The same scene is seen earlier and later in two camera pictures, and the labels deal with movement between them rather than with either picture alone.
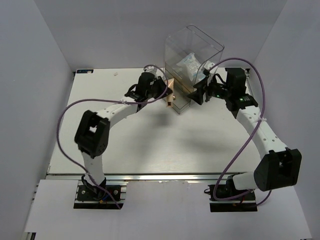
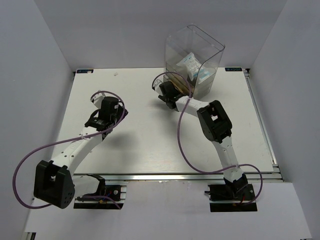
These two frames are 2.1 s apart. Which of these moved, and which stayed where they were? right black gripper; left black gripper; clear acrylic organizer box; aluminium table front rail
Moved: left black gripper; right black gripper
Stayed: aluminium table front rail; clear acrylic organizer box
